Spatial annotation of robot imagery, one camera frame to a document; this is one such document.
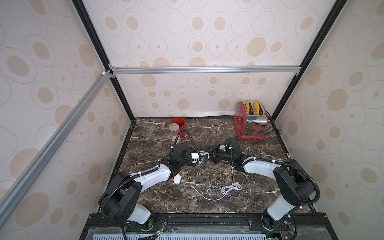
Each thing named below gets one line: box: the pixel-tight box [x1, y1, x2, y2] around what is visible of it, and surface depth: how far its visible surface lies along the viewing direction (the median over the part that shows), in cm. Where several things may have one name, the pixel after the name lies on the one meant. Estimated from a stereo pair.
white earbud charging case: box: [173, 174, 181, 185], surface depth 89 cm
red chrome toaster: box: [234, 100, 269, 141], surface depth 102 cm
